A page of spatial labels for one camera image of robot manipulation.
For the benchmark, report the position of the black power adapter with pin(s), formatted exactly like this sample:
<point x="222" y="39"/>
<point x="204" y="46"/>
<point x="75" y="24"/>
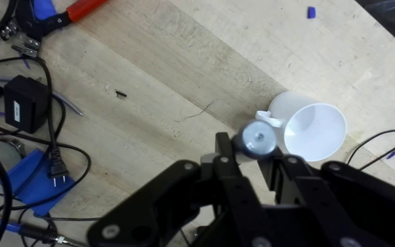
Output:
<point x="26" y="105"/>

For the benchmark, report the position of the blue black test lead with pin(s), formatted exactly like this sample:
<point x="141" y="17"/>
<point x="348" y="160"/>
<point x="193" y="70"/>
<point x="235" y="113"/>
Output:
<point x="19" y="228"/>

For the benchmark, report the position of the tiny black screw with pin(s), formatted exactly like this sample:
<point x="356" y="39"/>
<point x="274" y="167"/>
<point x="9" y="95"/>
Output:
<point x="120" y="94"/>

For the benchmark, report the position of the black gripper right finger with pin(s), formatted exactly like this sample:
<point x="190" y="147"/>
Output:
<point x="342" y="206"/>

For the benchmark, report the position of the blue flat pad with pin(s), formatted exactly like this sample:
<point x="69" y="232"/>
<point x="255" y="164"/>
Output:
<point x="27" y="179"/>

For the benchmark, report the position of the small purple plastic piece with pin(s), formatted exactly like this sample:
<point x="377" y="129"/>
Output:
<point x="311" y="11"/>

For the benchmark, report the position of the white mug cup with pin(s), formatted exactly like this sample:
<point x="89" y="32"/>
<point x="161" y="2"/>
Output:
<point x="315" y="132"/>

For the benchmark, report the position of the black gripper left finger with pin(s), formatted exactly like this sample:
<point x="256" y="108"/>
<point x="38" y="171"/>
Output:
<point x="192" y="206"/>

